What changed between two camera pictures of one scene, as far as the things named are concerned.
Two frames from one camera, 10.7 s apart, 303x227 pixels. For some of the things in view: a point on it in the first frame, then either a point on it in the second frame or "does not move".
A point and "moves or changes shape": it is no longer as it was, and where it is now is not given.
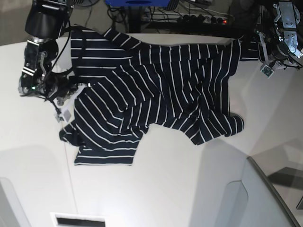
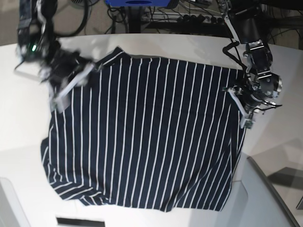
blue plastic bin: (138, 3) does not move
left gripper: (58, 85) to (64, 65)
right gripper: (277, 51) to (248, 102)
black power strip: (192, 18) does not move
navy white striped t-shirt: (125, 83) moves or changes shape
